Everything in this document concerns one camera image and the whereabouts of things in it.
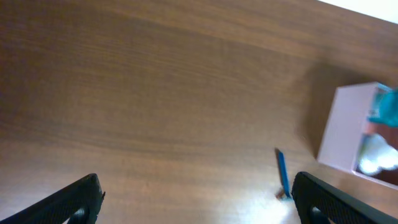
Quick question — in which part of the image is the blue disposable razor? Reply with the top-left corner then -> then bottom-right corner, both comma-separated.
275,148 -> 292,200

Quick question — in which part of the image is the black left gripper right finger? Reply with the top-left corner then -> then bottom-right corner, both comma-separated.
292,172 -> 397,224

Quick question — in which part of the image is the clear foam soap pump bottle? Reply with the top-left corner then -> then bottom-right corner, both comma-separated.
358,134 -> 397,176

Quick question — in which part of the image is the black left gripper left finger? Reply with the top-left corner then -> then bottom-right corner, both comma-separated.
1,173 -> 105,224

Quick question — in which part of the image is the teal mouthwash bottle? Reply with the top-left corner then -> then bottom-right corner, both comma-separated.
368,83 -> 397,128

